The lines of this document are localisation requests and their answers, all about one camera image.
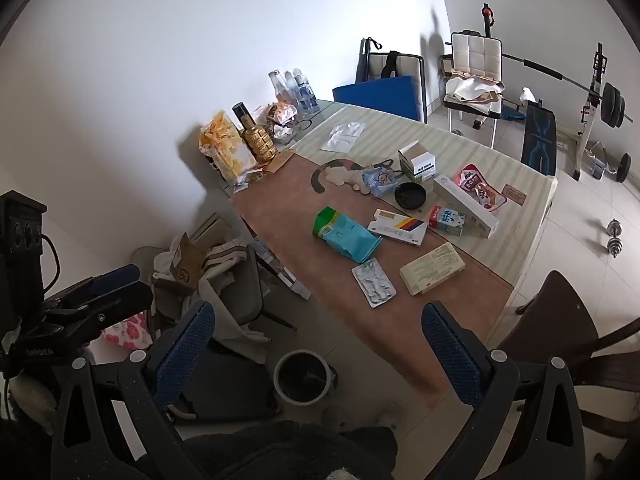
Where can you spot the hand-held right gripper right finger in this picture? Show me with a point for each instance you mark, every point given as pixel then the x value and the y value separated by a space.
pixel 450 360

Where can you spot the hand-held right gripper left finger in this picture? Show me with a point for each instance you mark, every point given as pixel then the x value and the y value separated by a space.
pixel 185 350

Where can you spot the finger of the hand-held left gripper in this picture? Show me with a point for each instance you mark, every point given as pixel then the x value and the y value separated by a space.
pixel 115 276
pixel 110 310

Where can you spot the red white snack packet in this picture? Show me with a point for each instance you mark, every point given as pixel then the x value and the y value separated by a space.
pixel 475 185

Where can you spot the pink floral bag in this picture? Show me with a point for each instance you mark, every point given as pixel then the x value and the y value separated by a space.
pixel 127 332

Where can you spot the white cloth bag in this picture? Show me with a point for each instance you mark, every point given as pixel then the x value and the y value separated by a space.
pixel 220 300

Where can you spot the brown cardboard piece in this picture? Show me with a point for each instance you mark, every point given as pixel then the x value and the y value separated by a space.
pixel 187 265

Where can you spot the grey chair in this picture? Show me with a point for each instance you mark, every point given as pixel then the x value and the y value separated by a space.
pixel 247 290

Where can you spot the beige flat box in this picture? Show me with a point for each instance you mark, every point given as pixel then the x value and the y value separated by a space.
pixel 430 267

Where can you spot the silver blister pack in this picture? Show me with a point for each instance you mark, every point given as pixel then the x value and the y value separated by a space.
pixel 374 282

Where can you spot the brown wooden chair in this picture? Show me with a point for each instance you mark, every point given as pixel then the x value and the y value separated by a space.
pixel 560 320

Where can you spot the grey round bin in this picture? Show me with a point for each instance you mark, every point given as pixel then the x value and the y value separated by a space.
pixel 302 380

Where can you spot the small milk carton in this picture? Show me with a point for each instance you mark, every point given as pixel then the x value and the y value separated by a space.
pixel 447 220

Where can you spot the white box with coloured stripes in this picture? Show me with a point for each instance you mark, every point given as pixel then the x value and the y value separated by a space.
pixel 395 225

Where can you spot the long white box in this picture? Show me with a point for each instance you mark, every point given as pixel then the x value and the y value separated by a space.
pixel 465 210

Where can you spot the teal green bag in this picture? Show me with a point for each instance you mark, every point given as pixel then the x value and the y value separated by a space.
pixel 345 235

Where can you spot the yellow chips bag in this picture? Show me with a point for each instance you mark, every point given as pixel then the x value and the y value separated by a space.
pixel 222 145

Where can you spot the black round dish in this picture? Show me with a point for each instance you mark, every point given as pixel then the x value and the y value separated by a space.
pixel 410 195

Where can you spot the brass plate label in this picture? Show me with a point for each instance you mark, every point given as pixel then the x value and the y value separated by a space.
pixel 514 195

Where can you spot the blue cartoon packet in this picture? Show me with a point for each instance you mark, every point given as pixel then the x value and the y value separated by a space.
pixel 380 180

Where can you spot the gold grenade-shaped bottle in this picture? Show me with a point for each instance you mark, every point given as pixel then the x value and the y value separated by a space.
pixel 257 142

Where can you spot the green white medicine box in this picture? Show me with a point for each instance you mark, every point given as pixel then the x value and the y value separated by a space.
pixel 417 165

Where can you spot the striped tablecloth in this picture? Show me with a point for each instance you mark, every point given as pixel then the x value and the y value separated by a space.
pixel 450 145

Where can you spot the calico cat-shaped mat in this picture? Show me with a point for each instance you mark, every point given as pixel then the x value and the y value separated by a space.
pixel 335 175

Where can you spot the orange snack bag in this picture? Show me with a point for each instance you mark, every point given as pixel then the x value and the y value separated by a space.
pixel 280 112

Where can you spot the small grey blue device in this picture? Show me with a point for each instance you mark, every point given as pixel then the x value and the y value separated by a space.
pixel 599 170

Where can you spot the black weight bench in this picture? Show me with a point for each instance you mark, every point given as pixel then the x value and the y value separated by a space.
pixel 539 135

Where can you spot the clear glass bottle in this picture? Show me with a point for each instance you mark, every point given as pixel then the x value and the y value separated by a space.
pixel 277 87

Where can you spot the clear flat plastic bag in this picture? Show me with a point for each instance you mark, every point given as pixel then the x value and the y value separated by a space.
pixel 342 135

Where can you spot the blue label water bottle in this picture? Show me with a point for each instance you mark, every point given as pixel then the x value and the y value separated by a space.
pixel 309 95
pixel 294 92

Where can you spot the blue panel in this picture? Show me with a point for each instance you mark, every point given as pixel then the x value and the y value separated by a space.
pixel 380 97

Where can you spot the white tote bag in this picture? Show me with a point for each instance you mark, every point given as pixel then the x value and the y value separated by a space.
pixel 470 87

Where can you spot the white barbell rack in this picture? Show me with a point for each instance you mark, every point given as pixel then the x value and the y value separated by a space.
pixel 590 105

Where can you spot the barbell with black plates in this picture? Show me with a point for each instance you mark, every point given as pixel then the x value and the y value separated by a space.
pixel 611 105

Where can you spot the white padded chair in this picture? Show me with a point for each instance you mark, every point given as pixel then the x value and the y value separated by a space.
pixel 475 52

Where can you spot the red black pole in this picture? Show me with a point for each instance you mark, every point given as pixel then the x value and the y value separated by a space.
pixel 486 20

